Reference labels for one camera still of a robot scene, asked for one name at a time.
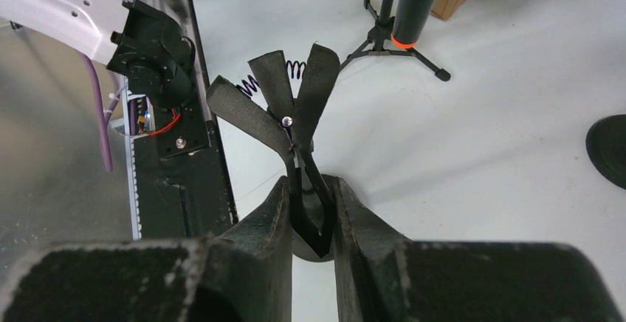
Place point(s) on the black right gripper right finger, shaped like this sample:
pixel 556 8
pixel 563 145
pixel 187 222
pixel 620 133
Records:
pixel 382 275

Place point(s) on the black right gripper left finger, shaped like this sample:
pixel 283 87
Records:
pixel 244 274

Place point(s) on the black round-base clamp stand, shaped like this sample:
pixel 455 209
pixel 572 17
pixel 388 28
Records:
pixel 287 126

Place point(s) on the black tripod shock mount stand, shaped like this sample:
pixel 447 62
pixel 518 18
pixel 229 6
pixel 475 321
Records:
pixel 397 28

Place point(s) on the black round-base clip stand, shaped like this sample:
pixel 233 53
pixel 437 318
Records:
pixel 605 145

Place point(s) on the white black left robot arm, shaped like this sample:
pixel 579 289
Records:
pixel 132 38

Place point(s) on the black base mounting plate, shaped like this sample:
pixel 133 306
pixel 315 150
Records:
pixel 183 183

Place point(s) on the left base circuit board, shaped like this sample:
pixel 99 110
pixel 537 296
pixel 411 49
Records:
pixel 139 116

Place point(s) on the grey slotted cable duct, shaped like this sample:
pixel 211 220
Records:
pixel 130 162

